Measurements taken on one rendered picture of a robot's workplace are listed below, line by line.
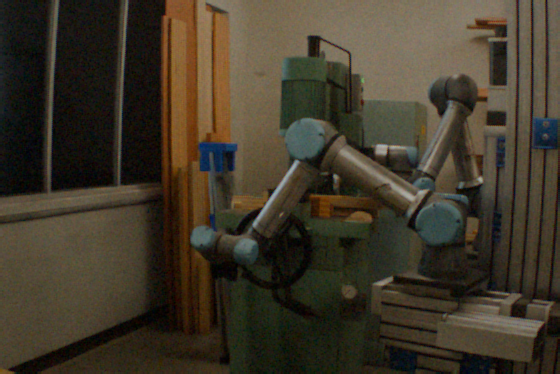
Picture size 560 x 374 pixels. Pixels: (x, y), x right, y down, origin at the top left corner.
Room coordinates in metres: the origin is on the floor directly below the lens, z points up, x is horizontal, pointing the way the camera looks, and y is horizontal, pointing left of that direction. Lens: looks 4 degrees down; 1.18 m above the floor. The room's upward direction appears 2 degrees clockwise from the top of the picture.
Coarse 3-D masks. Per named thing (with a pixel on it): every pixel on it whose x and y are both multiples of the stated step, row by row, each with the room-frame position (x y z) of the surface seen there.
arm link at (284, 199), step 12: (300, 168) 1.85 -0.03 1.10; (312, 168) 1.83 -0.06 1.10; (288, 180) 1.86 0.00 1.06; (300, 180) 1.85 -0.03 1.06; (312, 180) 1.87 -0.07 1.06; (276, 192) 1.88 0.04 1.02; (288, 192) 1.86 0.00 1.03; (300, 192) 1.87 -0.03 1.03; (276, 204) 1.87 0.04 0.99; (288, 204) 1.87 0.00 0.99; (264, 216) 1.89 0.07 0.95; (276, 216) 1.88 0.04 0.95; (252, 228) 1.91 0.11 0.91; (264, 228) 1.89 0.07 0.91; (276, 228) 1.90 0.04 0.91; (264, 240) 1.90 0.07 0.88
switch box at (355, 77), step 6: (348, 78) 2.69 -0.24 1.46; (354, 78) 2.68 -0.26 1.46; (360, 78) 2.69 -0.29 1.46; (348, 84) 2.69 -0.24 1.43; (354, 84) 2.68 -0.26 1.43; (360, 84) 2.69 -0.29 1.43; (348, 90) 2.69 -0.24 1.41; (354, 90) 2.68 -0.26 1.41; (360, 90) 2.70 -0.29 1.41; (348, 96) 2.69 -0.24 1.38; (354, 96) 2.68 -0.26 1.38; (360, 96) 2.70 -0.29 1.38; (348, 102) 2.69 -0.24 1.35; (354, 102) 2.68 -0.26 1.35; (360, 102) 2.70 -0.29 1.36; (348, 108) 2.69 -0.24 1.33; (354, 108) 2.68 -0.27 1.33; (360, 108) 2.70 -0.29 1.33
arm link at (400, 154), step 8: (392, 152) 2.15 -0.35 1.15; (400, 152) 2.14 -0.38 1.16; (408, 152) 2.13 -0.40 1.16; (416, 152) 2.13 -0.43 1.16; (392, 160) 2.14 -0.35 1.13; (400, 160) 2.13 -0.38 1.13; (408, 160) 2.13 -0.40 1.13; (416, 160) 2.12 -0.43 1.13; (392, 168) 2.16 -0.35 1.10; (400, 168) 2.13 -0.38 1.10; (408, 168) 2.13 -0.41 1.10; (416, 168) 2.14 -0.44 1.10
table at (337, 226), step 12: (216, 216) 2.39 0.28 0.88; (228, 216) 2.38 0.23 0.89; (240, 216) 2.36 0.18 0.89; (312, 216) 2.35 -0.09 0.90; (336, 216) 2.38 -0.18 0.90; (348, 216) 2.39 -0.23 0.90; (312, 228) 2.27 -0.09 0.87; (324, 228) 2.27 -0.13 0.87; (336, 228) 2.25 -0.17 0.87; (348, 228) 2.24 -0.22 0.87; (360, 228) 2.23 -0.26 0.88; (372, 228) 2.27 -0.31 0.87
